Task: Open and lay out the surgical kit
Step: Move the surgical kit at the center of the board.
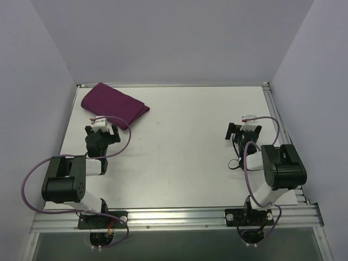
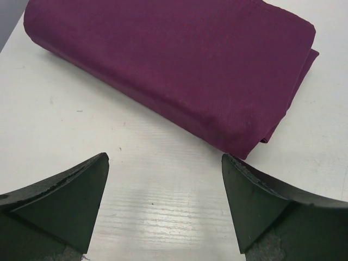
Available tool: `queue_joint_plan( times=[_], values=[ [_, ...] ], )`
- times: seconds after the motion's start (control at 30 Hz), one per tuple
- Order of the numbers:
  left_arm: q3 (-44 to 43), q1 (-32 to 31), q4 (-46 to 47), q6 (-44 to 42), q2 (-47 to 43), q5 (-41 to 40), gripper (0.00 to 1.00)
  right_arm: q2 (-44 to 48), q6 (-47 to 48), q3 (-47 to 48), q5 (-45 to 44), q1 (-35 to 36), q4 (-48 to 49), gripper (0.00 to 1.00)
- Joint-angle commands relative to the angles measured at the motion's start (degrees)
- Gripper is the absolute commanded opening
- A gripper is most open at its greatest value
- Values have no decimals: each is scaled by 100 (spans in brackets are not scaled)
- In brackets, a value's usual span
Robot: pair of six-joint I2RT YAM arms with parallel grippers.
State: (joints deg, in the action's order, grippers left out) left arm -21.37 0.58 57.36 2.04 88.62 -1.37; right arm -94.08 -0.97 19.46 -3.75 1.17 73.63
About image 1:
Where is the purple cloth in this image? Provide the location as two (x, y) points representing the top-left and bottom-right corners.
(81, 83), (150, 131)

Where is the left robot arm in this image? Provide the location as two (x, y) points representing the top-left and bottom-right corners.
(41, 125), (121, 228)

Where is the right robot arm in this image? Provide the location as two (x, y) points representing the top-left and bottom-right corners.
(225, 122), (307, 225)

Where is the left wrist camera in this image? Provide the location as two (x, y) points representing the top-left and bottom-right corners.
(90, 116), (109, 132)

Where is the aluminium right rail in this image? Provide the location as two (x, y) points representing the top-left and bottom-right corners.
(260, 86), (307, 203)

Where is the aluminium rail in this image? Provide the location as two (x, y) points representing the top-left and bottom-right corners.
(30, 204), (324, 233)
(260, 86), (307, 203)

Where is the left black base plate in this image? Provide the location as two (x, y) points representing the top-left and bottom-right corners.
(75, 212), (126, 229)

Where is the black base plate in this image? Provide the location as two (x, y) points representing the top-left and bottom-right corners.
(224, 208), (274, 227)
(75, 212), (126, 229)

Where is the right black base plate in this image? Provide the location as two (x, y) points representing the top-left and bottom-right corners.
(224, 208), (274, 227)

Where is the aluminium front rail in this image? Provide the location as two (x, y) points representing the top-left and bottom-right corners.
(30, 204), (324, 233)

